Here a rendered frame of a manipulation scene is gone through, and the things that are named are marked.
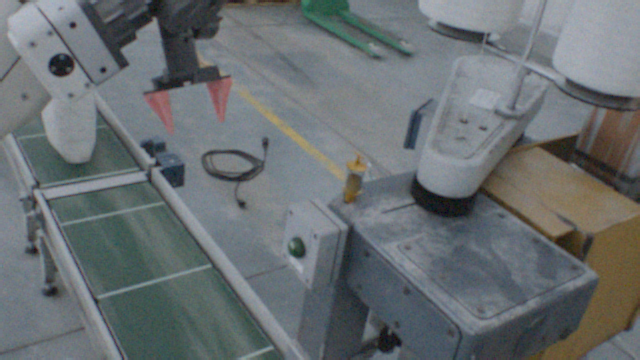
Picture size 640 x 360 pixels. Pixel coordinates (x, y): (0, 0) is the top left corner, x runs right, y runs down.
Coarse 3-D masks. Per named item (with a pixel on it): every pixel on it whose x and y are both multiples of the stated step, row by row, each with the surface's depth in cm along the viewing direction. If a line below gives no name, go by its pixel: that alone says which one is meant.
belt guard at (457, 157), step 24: (456, 72) 113; (480, 72) 115; (504, 72) 117; (456, 96) 102; (504, 96) 105; (528, 96) 107; (456, 120) 93; (480, 120) 94; (504, 120) 96; (528, 120) 106; (432, 144) 85; (456, 144) 86; (480, 144) 87; (504, 144) 93; (432, 168) 83; (456, 168) 81; (480, 168) 83; (456, 192) 83
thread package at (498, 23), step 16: (432, 0) 97; (448, 0) 95; (464, 0) 94; (480, 0) 93; (496, 0) 93; (512, 0) 94; (432, 16) 98; (448, 16) 96; (464, 16) 95; (480, 16) 94; (496, 16) 95; (512, 16) 96; (496, 32) 97
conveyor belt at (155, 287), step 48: (96, 192) 244; (144, 192) 248; (96, 240) 218; (144, 240) 222; (192, 240) 226; (96, 288) 197; (144, 288) 200; (192, 288) 204; (144, 336) 182; (192, 336) 185; (240, 336) 188
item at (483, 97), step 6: (480, 90) 106; (486, 90) 106; (474, 96) 103; (480, 96) 103; (486, 96) 104; (492, 96) 104; (498, 96) 105; (468, 102) 100; (474, 102) 101; (480, 102) 101; (486, 102) 101; (492, 102) 102
